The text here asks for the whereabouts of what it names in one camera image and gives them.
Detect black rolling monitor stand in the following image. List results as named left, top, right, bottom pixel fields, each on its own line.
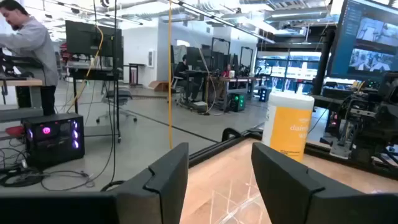
left=67, top=0, right=124, bottom=144

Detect red object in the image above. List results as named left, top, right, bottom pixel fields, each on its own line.
left=5, top=125, right=25, bottom=137

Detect black pillar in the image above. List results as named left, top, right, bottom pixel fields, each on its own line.
left=312, top=27, right=336, bottom=96

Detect computer tower blue lights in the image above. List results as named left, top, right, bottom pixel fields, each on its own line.
left=258, top=86, right=273, bottom=103

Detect computer tower pink lights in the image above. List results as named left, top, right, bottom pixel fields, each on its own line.
left=22, top=112, right=86, bottom=169

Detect grey office chair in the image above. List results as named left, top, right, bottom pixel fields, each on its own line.
left=95, top=88, right=138, bottom=124

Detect black monitor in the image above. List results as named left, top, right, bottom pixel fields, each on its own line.
left=64, top=20, right=124, bottom=68

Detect cardboard box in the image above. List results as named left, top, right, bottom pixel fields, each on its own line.
left=148, top=80, right=169, bottom=92

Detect yellow-label wipes canister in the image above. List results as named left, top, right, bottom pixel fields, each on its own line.
left=261, top=90, right=315, bottom=162

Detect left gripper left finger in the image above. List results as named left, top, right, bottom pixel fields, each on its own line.
left=0, top=142, right=189, bottom=224

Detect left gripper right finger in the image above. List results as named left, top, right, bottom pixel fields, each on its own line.
left=251, top=142, right=398, bottom=224

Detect wooden top workbench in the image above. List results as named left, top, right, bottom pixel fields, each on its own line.
left=0, top=77, right=44, bottom=123

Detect large lit display screen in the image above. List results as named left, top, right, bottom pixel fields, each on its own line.
left=326, top=0, right=398, bottom=82

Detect black aluminium table frame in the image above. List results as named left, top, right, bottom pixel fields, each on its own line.
left=188, top=126, right=398, bottom=181

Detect person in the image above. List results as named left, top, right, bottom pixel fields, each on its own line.
left=220, top=63, right=233, bottom=79
left=173, top=54, right=200, bottom=102
left=0, top=0, right=59, bottom=116

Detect computer tower green lights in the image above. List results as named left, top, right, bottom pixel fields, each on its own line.
left=228, top=92, right=247, bottom=113

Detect black floor cable bundle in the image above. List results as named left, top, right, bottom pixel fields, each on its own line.
left=0, top=146, right=94, bottom=192

